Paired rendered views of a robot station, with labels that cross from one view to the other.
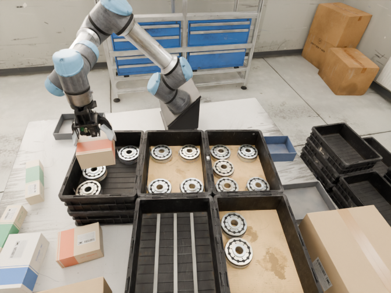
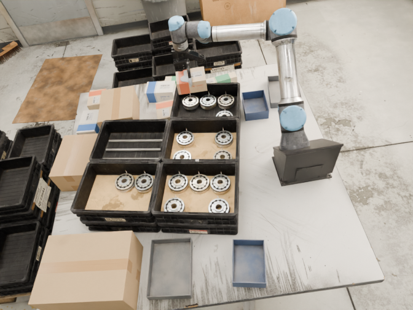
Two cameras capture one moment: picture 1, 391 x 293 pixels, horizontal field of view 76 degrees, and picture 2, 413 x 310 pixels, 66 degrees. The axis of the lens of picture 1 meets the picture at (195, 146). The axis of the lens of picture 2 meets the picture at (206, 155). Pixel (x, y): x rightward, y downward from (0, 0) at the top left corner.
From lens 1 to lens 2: 157 cm
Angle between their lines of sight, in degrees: 66
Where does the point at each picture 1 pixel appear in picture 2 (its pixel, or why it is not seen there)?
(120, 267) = not seen: hidden behind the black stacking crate
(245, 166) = (203, 206)
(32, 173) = (222, 77)
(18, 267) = (154, 89)
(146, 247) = (145, 136)
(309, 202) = (172, 280)
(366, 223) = (108, 278)
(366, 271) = (77, 253)
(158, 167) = (210, 139)
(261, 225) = (141, 205)
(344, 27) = not seen: outside the picture
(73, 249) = (160, 108)
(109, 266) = not seen: hidden behind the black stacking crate
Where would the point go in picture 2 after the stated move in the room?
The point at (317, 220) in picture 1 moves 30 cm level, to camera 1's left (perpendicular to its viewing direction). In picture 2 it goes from (123, 237) to (143, 181)
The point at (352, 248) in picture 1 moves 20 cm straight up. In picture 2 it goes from (94, 253) to (75, 235)
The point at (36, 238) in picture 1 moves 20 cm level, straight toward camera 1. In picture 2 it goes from (169, 91) to (146, 107)
